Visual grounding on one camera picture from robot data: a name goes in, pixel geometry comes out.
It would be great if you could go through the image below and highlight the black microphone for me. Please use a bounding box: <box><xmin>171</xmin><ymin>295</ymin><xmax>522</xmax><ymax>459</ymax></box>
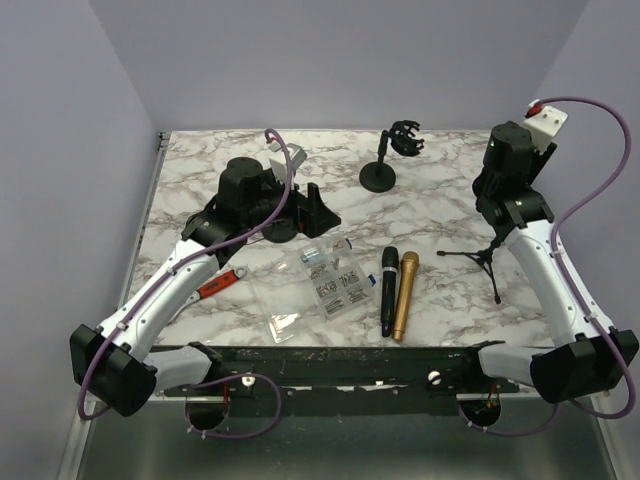
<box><xmin>380</xmin><ymin>246</ymin><xmax>399</xmax><ymax>338</ymax></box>

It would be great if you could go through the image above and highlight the clear plastic bag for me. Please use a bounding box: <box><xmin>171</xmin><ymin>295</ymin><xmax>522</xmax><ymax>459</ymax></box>
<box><xmin>250</xmin><ymin>258</ymin><xmax>327</xmax><ymax>344</ymax></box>

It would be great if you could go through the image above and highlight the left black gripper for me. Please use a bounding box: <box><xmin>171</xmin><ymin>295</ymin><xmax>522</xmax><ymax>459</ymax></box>
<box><xmin>244</xmin><ymin>169</ymin><xmax>341</xmax><ymax>238</ymax></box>

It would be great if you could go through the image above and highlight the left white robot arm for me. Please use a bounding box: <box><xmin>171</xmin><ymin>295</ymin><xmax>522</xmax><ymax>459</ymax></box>
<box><xmin>70</xmin><ymin>157</ymin><xmax>341</xmax><ymax>420</ymax></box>

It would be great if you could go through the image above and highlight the clear plastic screw organizer box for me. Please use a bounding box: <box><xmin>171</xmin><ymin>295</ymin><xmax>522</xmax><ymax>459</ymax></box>
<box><xmin>295</xmin><ymin>235</ymin><xmax>374</xmax><ymax>320</ymax></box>

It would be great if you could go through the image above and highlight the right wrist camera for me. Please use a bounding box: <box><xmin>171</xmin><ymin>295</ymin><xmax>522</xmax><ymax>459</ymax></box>
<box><xmin>521</xmin><ymin>101</ymin><xmax>569</xmax><ymax>154</ymax></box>

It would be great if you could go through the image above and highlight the gold microphone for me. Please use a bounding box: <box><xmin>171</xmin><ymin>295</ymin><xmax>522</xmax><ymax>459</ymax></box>
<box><xmin>392</xmin><ymin>251</ymin><xmax>420</xmax><ymax>342</ymax></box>

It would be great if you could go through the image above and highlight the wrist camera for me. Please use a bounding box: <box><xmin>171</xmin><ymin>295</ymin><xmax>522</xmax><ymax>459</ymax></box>
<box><xmin>269</xmin><ymin>142</ymin><xmax>307</xmax><ymax>183</ymax></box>
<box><xmin>521</xmin><ymin>101</ymin><xmax>569</xmax><ymax>154</ymax></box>

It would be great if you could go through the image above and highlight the red adjustable wrench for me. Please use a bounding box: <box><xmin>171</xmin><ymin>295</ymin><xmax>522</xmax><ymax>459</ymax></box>
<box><xmin>185</xmin><ymin>267</ymin><xmax>248</xmax><ymax>305</ymax></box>

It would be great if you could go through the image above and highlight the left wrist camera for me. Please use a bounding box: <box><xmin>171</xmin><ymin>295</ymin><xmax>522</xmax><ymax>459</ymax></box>
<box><xmin>269</xmin><ymin>142</ymin><xmax>307</xmax><ymax>183</ymax></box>

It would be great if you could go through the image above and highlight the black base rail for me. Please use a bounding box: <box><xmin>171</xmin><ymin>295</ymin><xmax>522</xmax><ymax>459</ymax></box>
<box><xmin>162</xmin><ymin>346</ymin><xmax>518</xmax><ymax>417</ymax></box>

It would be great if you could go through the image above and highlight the black round-base shock-mount stand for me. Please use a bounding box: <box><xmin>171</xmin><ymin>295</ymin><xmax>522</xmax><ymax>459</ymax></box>
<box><xmin>358</xmin><ymin>118</ymin><xmax>426</xmax><ymax>194</ymax></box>

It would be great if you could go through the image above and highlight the black clip microphone stand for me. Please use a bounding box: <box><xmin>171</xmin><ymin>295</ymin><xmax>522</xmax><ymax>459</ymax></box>
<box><xmin>261</xmin><ymin>218</ymin><xmax>299</xmax><ymax>244</ymax></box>

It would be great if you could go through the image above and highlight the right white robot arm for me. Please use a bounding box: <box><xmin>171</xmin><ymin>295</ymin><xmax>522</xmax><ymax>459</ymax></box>
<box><xmin>459</xmin><ymin>121</ymin><xmax>639</xmax><ymax>404</ymax></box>

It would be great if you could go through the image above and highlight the black tripod microphone stand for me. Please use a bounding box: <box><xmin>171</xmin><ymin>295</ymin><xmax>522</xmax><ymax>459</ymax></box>
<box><xmin>436</xmin><ymin>238</ymin><xmax>502</xmax><ymax>305</ymax></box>

